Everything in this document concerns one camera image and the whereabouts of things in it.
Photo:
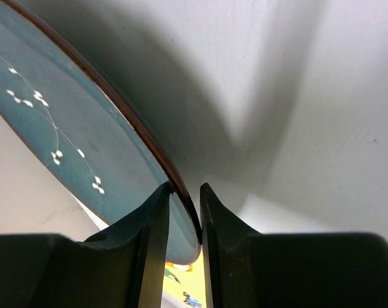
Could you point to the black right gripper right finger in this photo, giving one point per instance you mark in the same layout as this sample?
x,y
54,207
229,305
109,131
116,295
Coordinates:
x,y
244,268

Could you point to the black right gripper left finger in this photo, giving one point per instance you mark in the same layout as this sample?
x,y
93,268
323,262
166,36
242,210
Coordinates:
x,y
120,266

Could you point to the yellow cartoon print cloth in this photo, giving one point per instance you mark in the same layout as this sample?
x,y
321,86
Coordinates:
x,y
184,285

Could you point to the teal round plate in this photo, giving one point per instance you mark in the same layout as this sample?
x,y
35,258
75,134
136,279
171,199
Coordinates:
x,y
84,132

